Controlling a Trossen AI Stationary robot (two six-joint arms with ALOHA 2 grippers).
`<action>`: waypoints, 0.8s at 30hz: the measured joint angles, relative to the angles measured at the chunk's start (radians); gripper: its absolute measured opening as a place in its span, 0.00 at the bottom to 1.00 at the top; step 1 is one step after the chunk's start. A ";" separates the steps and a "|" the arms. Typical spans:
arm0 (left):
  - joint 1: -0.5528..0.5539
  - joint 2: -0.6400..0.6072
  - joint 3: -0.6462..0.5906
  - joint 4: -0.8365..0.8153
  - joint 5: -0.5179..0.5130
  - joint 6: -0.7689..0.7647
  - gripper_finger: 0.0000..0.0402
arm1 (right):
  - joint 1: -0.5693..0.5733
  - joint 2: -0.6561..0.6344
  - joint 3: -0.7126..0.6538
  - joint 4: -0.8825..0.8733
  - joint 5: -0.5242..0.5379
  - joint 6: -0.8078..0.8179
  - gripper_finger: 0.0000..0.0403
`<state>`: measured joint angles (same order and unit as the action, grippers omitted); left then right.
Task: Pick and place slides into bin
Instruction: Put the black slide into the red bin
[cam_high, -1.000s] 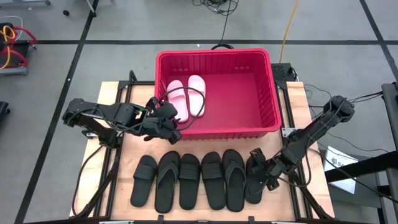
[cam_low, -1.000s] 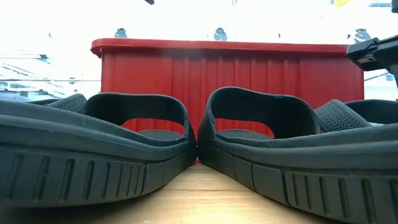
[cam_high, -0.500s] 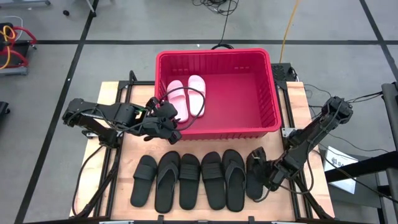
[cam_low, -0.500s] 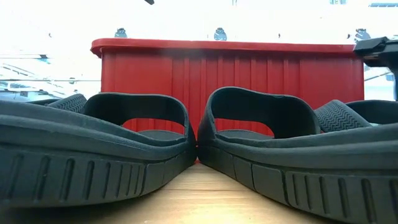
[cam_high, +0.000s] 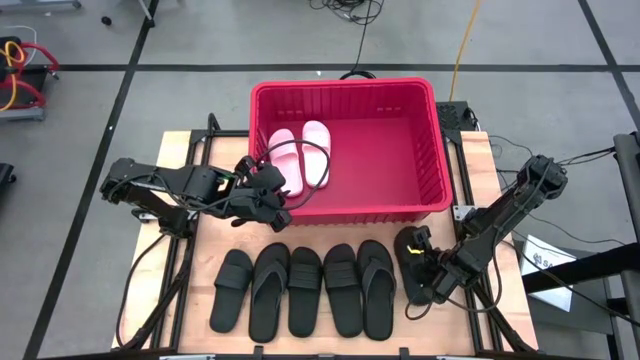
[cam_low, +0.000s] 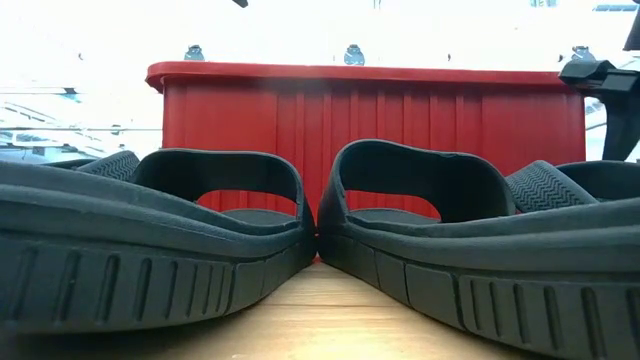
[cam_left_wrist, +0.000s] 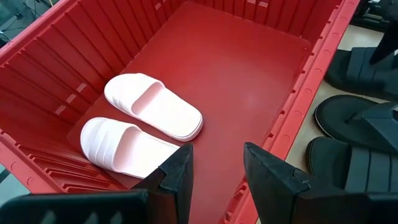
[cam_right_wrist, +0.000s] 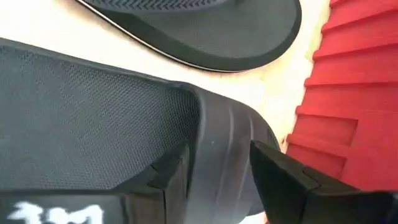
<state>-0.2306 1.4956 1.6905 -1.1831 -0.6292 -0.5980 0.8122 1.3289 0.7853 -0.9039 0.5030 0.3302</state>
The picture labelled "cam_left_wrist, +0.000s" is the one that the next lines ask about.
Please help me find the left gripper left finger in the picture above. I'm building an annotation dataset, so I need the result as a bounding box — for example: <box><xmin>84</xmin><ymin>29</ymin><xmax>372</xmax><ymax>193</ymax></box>
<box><xmin>0</xmin><ymin>142</ymin><xmax>194</xmax><ymax>224</ymax></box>

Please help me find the black aluminium rig frame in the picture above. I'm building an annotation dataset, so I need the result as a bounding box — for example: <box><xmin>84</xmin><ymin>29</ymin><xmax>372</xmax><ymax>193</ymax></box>
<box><xmin>351</xmin><ymin>0</ymin><xmax>398</xmax><ymax>32</ymax></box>

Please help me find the small black slide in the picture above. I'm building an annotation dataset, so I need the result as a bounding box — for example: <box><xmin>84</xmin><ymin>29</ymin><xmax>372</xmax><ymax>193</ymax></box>
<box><xmin>324</xmin><ymin>46</ymin><xmax>398</xmax><ymax>102</ymax></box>

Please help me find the black thick-soled slide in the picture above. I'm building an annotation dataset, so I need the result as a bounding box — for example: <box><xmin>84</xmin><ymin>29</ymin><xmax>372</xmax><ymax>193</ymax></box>
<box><xmin>305</xmin><ymin>136</ymin><xmax>398</xmax><ymax>194</ymax></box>

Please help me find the red plastic bin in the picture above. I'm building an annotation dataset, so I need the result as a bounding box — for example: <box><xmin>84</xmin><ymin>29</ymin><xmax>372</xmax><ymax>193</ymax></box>
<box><xmin>0</xmin><ymin>0</ymin><xmax>361</xmax><ymax>224</ymax></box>

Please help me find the pink foam slide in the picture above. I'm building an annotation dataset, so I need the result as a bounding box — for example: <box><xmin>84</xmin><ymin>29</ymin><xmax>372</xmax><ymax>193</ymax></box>
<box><xmin>80</xmin><ymin>117</ymin><xmax>181</xmax><ymax>180</ymax></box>
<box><xmin>103</xmin><ymin>72</ymin><xmax>205</xmax><ymax>142</ymax></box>

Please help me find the black flip-flop sandal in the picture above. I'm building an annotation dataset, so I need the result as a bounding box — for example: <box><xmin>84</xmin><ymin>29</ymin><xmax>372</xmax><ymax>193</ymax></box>
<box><xmin>313</xmin><ymin>95</ymin><xmax>398</xmax><ymax>156</ymax></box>

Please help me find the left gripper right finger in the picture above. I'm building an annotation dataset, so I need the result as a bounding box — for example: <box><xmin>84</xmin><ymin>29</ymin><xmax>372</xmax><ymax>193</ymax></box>
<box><xmin>244</xmin><ymin>142</ymin><xmax>398</xmax><ymax>224</ymax></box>

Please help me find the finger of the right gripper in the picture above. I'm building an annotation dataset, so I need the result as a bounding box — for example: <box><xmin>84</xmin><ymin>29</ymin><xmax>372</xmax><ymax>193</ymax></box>
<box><xmin>369</xmin><ymin>18</ymin><xmax>398</xmax><ymax>65</ymax></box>

